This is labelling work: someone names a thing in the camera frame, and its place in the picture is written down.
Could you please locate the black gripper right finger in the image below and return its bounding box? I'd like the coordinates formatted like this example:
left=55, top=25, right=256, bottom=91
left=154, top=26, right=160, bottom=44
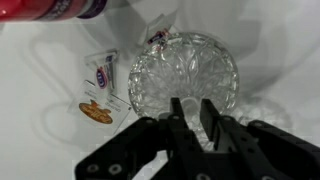
left=199, top=98, right=320, bottom=180

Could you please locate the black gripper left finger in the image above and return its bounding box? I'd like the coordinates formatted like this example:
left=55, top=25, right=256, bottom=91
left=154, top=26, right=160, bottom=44
left=74, top=97, right=202, bottom=180

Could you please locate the clear cut-glass bowl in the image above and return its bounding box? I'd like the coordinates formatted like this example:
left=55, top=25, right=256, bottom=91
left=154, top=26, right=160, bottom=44
left=127, top=31, right=240, bottom=153

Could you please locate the clear packet with orange logo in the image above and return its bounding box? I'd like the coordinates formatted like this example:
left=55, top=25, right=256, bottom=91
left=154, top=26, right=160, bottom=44
left=67, top=79, right=133, bottom=135

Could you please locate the clear packet with blue logo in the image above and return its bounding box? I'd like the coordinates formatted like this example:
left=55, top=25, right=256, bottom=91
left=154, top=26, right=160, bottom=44
left=83, top=49, right=121, bottom=98

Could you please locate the small clear condiment packet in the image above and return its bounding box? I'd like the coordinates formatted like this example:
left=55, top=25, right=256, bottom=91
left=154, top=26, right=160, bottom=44
left=143, top=13, right=178, bottom=47

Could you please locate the red bottle with label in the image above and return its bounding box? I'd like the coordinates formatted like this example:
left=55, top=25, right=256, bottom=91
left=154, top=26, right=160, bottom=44
left=0, top=0, right=108, bottom=23

